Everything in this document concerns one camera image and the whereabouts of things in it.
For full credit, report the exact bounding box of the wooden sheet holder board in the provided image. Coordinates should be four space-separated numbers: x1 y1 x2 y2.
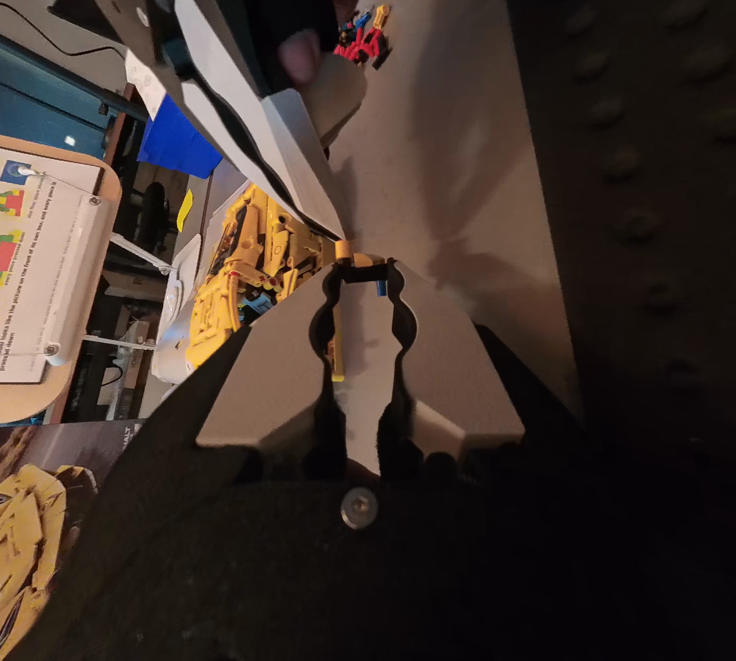
0 135 123 425

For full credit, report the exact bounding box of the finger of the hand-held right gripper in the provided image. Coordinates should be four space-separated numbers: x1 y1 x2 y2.
174 0 350 242
180 79 334 241

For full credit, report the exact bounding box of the blue plastic bin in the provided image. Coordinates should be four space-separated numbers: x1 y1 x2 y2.
136 92 224 179

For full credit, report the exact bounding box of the pile of small coloured pins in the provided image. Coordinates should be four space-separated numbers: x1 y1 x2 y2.
333 0 403 71

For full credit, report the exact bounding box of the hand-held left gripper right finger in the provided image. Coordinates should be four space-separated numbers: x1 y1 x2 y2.
391 261 527 454

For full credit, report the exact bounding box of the white stand base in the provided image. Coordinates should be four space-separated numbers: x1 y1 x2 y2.
151 233 203 386

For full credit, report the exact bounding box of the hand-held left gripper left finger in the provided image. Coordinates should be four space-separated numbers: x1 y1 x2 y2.
197 263 340 461

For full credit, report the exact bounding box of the black brick assembly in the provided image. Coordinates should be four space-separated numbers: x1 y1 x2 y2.
333 258 399 297

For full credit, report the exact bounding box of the grey desk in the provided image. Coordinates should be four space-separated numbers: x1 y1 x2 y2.
198 0 582 478

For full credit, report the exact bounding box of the thin black cable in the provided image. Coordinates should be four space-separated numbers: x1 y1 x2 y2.
0 0 130 61

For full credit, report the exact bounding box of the yellow toy brick car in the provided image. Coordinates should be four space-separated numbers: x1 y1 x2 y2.
187 183 347 383

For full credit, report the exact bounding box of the toy car set box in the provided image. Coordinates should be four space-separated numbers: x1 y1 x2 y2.
0 418 147 661

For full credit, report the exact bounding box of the person's right hand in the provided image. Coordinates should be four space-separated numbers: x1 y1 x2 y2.
243 0 370 88

